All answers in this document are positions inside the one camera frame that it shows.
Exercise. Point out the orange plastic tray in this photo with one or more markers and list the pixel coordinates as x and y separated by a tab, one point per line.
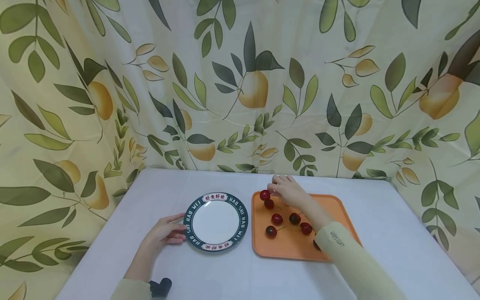
292	249

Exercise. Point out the white plate with green rim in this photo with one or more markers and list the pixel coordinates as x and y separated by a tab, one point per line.
215	222

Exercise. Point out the single red cherry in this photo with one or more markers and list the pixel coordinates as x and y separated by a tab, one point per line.
264	195

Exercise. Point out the person's left hand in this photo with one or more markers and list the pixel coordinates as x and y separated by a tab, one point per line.
162	232

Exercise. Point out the black wrist band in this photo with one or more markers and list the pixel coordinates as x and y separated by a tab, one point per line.
161	287

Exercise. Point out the person's right fingers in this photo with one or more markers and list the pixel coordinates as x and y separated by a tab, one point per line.
280	185

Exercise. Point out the person's left forearm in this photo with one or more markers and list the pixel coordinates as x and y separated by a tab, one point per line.
137	266

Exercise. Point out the group of dark cherries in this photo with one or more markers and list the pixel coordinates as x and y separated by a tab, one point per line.
277	218

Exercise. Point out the person's left thumb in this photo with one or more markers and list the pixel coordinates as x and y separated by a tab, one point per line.
175	218

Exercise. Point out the person's right forearm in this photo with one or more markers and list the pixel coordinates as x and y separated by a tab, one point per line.
348	258

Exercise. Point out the person's right hand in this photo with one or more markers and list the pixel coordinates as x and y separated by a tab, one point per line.
292	195

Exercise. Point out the person's left fingers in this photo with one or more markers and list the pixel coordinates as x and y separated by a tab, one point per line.
177	237

